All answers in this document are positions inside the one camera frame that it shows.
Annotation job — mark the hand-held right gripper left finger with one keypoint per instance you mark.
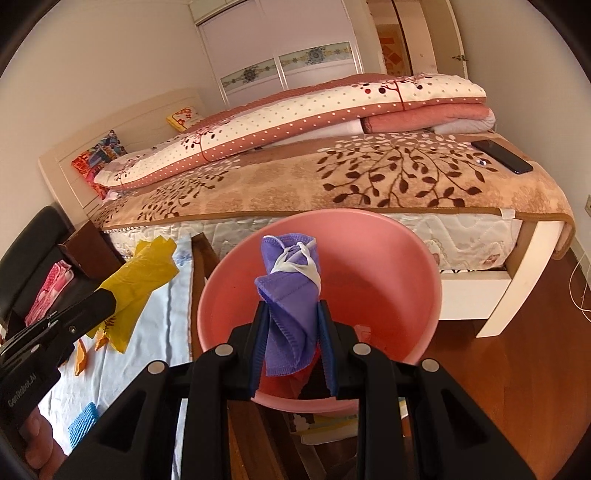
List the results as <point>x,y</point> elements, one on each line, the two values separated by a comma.
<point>258,350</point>

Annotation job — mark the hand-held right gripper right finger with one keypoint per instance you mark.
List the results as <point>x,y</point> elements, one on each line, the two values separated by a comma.
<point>330,350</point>

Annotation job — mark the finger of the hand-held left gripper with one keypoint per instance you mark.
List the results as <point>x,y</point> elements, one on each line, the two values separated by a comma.
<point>69,323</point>

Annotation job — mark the purple face mask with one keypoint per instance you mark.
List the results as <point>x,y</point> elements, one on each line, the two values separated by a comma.
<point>286,300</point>

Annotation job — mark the blue foam net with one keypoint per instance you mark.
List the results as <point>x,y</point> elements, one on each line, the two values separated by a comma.
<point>84,422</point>

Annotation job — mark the yellow plastic bag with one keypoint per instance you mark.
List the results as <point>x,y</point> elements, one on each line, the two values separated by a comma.
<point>134,286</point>

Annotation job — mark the pink plastic bucket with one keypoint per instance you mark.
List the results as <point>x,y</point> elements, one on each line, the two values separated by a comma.
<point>383,286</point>

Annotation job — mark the person's left hand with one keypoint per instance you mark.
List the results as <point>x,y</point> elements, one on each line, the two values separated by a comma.
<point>41,443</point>

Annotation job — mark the pink dotted cloth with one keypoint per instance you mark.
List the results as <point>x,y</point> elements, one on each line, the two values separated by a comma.
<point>46,290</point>

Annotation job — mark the orange wrapper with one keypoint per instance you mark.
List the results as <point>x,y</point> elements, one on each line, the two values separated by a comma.
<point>81,362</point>

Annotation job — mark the yellowish printed box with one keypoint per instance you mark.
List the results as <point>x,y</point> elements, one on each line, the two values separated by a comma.
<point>332,427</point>

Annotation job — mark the black armchair wooden arms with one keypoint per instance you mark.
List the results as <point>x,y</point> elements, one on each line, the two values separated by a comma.
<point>27,249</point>

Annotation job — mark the light blue floral tablecloth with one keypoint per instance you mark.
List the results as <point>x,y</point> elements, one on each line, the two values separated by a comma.
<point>157,332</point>

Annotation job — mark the colourful patchwork pillow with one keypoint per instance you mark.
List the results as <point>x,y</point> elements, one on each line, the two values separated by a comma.
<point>99,154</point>

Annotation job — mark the cream wooden bed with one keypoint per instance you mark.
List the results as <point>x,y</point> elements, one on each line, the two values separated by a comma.
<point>466,244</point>

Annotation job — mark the brown leaf print blanket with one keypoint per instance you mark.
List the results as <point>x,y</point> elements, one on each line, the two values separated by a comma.
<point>369,175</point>

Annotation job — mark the dotted tree print quilt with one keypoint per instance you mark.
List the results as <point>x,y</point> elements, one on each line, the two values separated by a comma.
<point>277,124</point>

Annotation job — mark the yellow floral pillow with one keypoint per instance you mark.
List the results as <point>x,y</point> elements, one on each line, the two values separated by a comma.
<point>184,117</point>

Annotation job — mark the folded pink blanket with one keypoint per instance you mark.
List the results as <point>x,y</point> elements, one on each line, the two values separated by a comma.
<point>415,120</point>

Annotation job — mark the black smartphone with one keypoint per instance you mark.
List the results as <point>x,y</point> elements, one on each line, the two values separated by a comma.
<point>501,156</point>

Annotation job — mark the folded grey white cloth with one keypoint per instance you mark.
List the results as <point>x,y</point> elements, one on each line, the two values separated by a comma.
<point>466,125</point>

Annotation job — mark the white wardrobe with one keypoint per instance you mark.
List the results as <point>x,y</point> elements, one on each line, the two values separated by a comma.
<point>277,32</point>

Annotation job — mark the white door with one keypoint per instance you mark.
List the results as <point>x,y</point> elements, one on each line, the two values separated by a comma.
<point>434,32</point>

